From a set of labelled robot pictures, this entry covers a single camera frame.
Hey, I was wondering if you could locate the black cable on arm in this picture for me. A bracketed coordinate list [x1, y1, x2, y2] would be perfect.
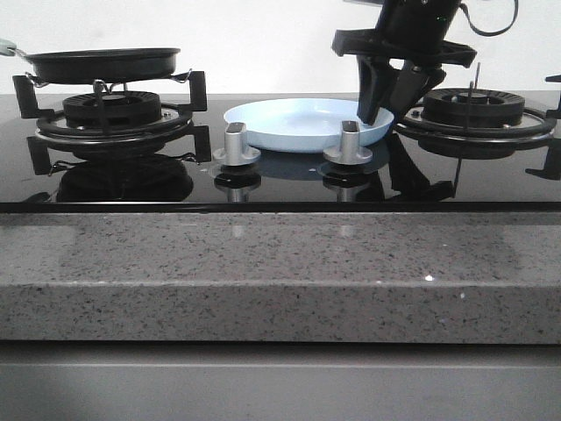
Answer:
[458, 0, 521, 38]

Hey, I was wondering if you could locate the black frying pan green handle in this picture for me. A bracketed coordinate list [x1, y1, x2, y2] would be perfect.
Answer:
[1, 39, 181, 84]

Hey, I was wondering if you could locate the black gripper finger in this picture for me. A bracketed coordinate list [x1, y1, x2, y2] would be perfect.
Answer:
[357, 56, 394, 125]
[387, 60, 446, 117]

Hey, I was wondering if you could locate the black burner under pan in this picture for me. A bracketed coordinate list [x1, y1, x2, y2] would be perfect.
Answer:
[36, 91, 192, 151]

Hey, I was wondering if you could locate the light blue plate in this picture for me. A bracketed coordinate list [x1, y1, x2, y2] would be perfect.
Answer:
[223, 97, 394, 154]

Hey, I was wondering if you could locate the black pan support under pan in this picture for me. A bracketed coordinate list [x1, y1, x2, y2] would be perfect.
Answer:
[12, 71, 211, 175]

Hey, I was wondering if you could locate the black empty pan support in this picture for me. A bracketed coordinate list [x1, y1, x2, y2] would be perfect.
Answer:
[368, 82, 560, 204]

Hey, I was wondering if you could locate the black glass gas stove top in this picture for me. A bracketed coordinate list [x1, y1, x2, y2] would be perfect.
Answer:
[1, 95, 560, 213]

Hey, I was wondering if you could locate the silver stove knob near pan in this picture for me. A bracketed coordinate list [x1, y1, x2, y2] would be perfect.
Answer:
[213, 122, 261, 167]

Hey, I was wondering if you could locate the grey cabinet drawer front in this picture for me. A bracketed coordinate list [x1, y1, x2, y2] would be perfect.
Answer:
[1, 342, 560, 420]

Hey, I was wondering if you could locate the silver stove knob far side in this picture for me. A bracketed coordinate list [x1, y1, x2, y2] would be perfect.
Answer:
[323, 120, 373, 166]

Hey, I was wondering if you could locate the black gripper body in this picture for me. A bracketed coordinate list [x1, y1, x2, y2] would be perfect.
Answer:
[331, 1, 477, 68]

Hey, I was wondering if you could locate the black empty burner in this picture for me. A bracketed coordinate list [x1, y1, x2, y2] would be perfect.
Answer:
[395, 88, 557, 159]

